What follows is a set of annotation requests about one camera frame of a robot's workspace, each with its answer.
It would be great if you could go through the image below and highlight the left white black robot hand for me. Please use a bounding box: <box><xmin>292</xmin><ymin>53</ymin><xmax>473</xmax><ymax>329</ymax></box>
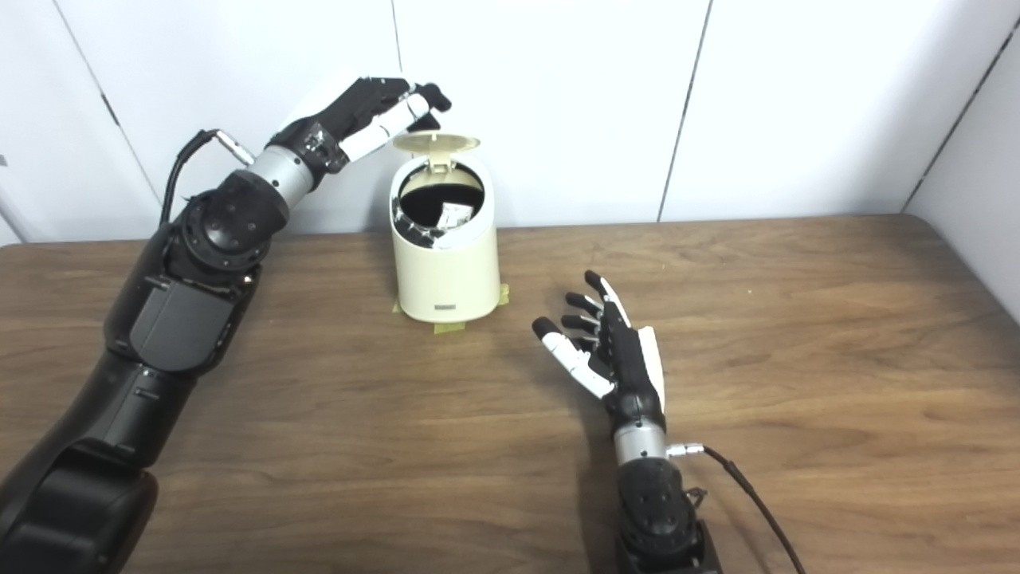
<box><xmin>267</xmin><ymin>77</ymin><xmax>452</xmax><ymax>178</ymax></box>

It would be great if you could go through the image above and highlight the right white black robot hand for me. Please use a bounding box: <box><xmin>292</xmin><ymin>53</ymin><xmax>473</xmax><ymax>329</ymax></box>
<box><xmin>532</xmin><ymin>269</ymin><xmax>667</xmax><ymax>435</ymax></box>

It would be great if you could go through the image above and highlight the cream round bin lid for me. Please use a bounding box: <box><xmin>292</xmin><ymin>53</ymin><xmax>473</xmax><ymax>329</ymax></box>
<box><xmin>392</xmin><ymin>132</ymin><xmax>481</xmax><ymax>172</ymax></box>

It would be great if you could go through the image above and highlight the white green milk carton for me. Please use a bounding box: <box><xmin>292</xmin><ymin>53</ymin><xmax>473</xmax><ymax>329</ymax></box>
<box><xmin>398</xmin><ymin>201</ymin><xmax>475</xmax><ymax>250</ymax></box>

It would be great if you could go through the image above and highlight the cream-colored round bin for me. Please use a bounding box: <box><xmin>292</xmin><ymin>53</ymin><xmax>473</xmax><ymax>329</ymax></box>
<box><xmin>389</xmin><ymin>151</ymin><xmax>501</xmax><ymax>324</ymax></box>

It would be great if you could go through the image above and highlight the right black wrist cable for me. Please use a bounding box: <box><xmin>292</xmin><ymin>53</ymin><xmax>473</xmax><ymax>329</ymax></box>
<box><xmin>665</xmin><ymin>443</ymin><xmax>807</xmax><ymax>574</ymax></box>

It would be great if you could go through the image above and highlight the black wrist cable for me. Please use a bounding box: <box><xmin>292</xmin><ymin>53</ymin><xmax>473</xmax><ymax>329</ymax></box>
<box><xmin>159</xmin><ymin>129</ymin><xmax>256</xmax><ymax>228</ymax></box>
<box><xmin>665</xmin><ymin>443</ymin><xmax>807</xmax><ymax>574</ymax></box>

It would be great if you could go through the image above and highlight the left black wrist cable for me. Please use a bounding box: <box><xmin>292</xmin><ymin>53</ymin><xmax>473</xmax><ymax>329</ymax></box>
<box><xmin>159</xmin><ymin>129</ymin><xmax>256</xmax><ymax>228</ymax></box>

